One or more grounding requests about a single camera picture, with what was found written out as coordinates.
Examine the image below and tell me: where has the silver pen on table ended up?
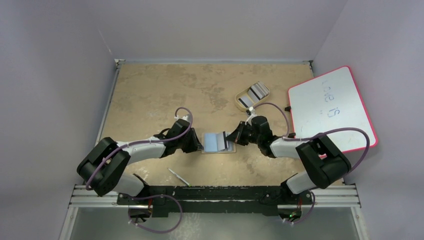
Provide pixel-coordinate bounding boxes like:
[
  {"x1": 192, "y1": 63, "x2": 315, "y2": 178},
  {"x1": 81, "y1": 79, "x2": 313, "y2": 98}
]
[{"x1": 168, "y1": 168, "x2": 192, "y2": 187}]

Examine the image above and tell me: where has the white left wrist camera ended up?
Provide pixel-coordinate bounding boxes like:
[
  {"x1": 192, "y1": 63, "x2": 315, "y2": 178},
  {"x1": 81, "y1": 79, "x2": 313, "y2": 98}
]
[{"x1": 174, "y1": 113, "x2": 193, "y2": 123}]

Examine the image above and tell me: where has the beige oval card tray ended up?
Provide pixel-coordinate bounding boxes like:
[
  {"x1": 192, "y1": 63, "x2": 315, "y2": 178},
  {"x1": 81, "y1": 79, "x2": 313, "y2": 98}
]
[{"x1": 234, "y1": 81, "x2": 271, "y2": 112}]

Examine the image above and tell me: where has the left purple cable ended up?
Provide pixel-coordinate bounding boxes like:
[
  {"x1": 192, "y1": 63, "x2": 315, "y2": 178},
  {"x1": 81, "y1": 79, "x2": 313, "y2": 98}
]
[{"x1": 85, "y1": 106, "x2": 194, "y2": 191}]

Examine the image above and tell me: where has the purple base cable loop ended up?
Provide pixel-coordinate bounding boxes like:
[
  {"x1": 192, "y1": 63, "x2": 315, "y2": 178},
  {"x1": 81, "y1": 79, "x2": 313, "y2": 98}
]
[{"x1": 127, "y1": 193, "x2": 185, "y2": 234}]

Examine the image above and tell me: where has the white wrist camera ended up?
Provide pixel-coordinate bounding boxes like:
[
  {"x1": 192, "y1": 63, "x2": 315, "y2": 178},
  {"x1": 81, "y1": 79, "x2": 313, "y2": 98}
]
[
  {"x1": 246, "y1": 106, "x2": 258, "y2": 124},
  {"x1": 174, "y1": 113, "x2": 193, "y2": 123}
]

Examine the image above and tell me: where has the stack of white cards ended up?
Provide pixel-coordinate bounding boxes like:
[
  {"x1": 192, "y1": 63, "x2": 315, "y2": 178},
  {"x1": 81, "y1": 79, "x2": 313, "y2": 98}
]
[{"x1": 237, "y1": 82, "x2": 269, "y2": 109}]

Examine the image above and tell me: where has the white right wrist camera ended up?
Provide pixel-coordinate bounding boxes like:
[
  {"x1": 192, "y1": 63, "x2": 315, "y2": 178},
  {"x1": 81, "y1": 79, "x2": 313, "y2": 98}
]
[{"x1": 246, "y1": 106, "x2": 258, "y2": 124}]

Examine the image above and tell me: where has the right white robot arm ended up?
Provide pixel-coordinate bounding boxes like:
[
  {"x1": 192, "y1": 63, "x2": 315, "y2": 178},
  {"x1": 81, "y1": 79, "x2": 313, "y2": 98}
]
[{"x1": 225, "y1": 116, "x2": 352, "y2": 204}]

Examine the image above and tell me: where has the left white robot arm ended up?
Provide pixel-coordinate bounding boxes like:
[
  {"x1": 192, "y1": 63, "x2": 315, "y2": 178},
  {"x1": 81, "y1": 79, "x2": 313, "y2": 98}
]
[{"x1": 76, "y1": 118, "x2": 203, "y2": 205}]

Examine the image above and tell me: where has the aluminium frame rail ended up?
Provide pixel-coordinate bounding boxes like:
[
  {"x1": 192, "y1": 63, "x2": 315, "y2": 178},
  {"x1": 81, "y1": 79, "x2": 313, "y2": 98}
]
[{"x1": 68, "y1": 185, "x2": 361, "y2": 208}]

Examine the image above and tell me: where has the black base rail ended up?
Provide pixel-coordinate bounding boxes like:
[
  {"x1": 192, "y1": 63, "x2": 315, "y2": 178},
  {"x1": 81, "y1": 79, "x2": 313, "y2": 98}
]
[{"x1": 118, "y1": 185, "x2": 313, "y2": 217}]

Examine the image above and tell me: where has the pink framed whiteboard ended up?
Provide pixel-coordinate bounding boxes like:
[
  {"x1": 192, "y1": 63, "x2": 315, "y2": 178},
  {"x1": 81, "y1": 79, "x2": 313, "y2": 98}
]
[{"x1": 288, "y1": 65, "x2": 379, "y2": 148}]

